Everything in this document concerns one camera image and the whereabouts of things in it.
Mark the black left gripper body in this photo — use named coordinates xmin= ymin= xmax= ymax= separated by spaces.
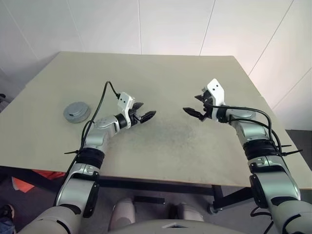
xmin=127 ymin=108 xmax=145 ymax=128

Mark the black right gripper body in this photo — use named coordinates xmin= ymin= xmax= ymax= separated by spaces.
xmin=199 ymin=90 xmax=214 ymax=122

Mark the silver round motor lid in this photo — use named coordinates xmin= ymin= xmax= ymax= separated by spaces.
xmin=63 ymin=101 xmax=91 ymax=121

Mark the grey rounded robot leg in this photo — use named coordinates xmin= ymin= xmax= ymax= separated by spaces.
xmin=108 ymin=197 xmax=136 ymax=227
xmin=170 ymin=202 xmax=204 ymax=221

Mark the grey robot torso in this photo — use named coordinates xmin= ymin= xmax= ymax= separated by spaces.
xmin=107 ymin=218 xmax=247 ymax=234

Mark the orange object on floor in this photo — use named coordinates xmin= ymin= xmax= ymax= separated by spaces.
xmin=11 ymin=170 xmax=65 ymax=193

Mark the person's leg with dark shoe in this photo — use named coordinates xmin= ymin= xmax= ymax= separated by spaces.
xmin=0 ymin=204 xmax=15 ymax=234

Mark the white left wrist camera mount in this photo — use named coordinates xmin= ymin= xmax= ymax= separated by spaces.
xmin=116 ymin=91 xmax=136 ymax=129

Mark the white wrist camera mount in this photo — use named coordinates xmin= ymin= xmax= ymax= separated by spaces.
xmin=116 ymin=91 xmax=136 ymax=129
xmin=206 ymin=78 xmax=225 ymax=120

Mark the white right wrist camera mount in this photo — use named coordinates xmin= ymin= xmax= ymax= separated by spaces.
xmin=206 ymin=78 xmax=225 ymax=120

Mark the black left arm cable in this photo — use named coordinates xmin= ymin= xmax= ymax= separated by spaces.
xmin=63 ymin=81 xmax=121 ymax=178

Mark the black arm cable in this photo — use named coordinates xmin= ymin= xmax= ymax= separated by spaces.
xmin=63 ymin=81 xmax=121 ymax=178
xmin=211 ymin=104 xmax=283 ymax=156

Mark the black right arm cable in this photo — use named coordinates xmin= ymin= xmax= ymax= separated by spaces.
xmin=211 ymin=104 xmax=283 ymax=156

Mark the black table frame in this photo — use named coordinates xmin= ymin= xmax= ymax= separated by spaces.
xmin=0 ymin=165 xmax=254 ymax=213

